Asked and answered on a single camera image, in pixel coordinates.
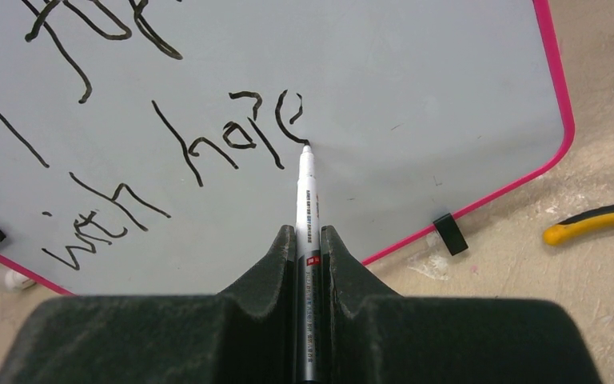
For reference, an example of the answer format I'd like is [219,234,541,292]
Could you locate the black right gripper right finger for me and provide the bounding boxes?
[321,226,601,383]

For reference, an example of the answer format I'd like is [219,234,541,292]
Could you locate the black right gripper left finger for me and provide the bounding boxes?
[0,226,296,383]

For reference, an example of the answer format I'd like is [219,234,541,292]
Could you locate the black silver marker pen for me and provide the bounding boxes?
[293,143,324,383]

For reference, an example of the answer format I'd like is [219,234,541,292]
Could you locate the whiteboard with pink frame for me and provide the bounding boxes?
[0,1,574,294]

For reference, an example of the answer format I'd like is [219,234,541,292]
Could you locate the white PVC pipe frame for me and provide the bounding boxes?
[0,267,36,293]

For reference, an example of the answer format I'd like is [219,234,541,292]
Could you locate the metal wire whiteboard stand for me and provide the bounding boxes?
[433,213,468,256]

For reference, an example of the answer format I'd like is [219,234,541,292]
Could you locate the yellow handled pliers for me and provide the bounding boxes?
[542,204,614,246]

